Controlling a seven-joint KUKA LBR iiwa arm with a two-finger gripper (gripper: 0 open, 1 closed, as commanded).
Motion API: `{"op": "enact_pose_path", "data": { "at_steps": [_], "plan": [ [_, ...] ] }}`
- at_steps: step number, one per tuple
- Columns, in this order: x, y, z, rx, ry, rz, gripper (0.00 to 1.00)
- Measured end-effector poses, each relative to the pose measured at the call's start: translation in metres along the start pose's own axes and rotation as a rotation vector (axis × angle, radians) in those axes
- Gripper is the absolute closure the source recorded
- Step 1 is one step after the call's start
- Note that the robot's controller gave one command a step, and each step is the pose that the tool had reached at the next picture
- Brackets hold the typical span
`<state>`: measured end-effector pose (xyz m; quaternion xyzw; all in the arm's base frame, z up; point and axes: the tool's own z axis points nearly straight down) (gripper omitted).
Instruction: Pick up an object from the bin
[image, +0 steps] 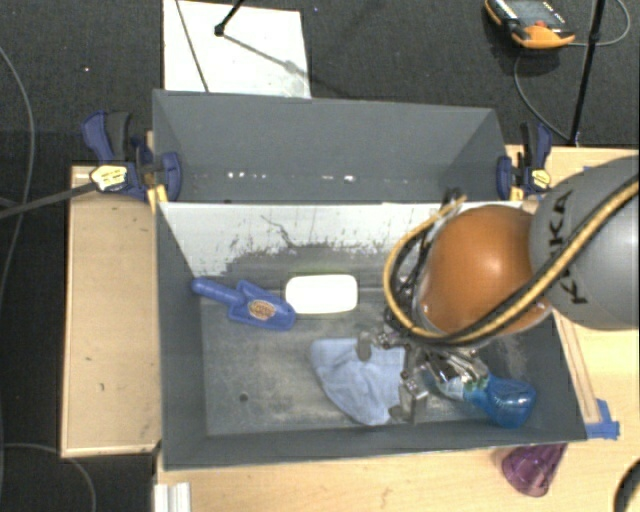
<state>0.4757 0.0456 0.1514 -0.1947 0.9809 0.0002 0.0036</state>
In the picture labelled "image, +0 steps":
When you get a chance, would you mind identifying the blue spray bottle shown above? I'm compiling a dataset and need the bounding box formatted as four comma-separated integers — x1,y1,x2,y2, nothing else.
424,368,538,430

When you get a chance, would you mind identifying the blue toy scoop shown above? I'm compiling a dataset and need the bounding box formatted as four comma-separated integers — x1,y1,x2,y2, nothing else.
190,276,298,333

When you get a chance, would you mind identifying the grey metal bin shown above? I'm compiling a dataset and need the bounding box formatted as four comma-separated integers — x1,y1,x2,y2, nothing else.
151,88,589,471

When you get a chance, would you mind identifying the pale wood board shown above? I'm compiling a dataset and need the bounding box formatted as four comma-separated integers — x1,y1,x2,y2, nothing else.
59,164,164,459

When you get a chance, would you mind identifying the white soap bar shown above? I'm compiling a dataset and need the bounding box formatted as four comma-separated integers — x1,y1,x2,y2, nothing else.
284,273,360,317

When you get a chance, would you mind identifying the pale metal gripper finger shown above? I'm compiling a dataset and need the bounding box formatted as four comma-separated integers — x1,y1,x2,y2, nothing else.
355,330,397,362
387,370,432,426

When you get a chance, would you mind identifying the purple plastic cup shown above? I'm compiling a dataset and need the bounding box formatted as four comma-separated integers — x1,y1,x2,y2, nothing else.
500,442,569,498

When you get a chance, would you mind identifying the pale blue cloth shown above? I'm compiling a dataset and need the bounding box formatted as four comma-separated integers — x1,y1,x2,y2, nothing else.
306,338,417,428

